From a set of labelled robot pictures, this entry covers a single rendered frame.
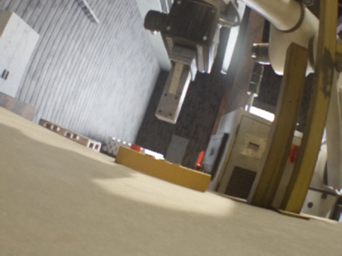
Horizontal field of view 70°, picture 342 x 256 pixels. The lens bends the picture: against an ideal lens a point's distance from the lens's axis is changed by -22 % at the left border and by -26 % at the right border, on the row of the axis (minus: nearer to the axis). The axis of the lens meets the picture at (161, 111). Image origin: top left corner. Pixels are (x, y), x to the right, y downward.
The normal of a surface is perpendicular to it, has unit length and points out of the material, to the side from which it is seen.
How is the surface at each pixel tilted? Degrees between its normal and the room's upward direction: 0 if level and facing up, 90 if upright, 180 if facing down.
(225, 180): 90
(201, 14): 90
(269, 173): 90
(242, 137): 90
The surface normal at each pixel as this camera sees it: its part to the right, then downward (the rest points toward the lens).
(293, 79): -0.11, -0.18
